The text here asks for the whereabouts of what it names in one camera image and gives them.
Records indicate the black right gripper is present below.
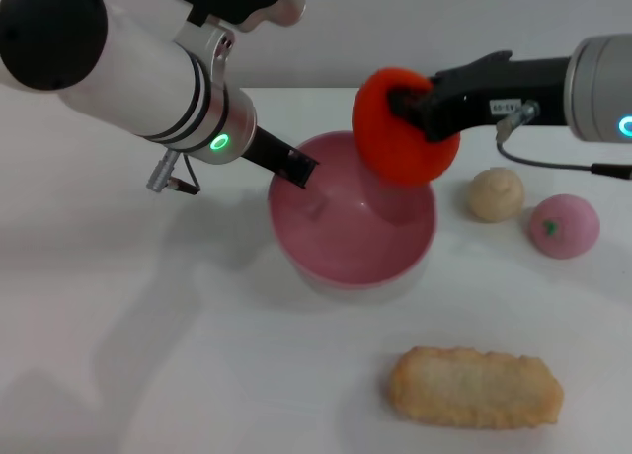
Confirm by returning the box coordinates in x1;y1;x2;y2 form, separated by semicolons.
386;49;575;145

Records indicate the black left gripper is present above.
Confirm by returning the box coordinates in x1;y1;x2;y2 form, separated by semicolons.
241;126;321;191

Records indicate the beige toy bun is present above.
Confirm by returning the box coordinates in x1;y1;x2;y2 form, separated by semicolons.
468;167;525;224

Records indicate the red toy pepper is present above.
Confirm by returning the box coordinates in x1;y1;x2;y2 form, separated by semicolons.
351;66;462;188

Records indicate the golden toy bread slice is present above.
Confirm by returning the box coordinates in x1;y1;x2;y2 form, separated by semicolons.
387;345;565;430

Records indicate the left wrist cable with plug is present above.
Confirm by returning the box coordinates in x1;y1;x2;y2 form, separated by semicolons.
145;149;201;196

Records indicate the wrist cable with plug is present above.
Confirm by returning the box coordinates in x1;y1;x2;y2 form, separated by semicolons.
495;100;632;182
145;149;201;196

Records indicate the right wrist cable with plug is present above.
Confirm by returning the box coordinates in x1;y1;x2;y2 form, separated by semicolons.
495;100;632;182

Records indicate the pink toy peach bun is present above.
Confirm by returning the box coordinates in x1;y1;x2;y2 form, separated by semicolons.
528;192;601;261

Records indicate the pink plastic bowl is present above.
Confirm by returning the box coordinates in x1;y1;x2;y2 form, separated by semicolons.
267;131;438;290

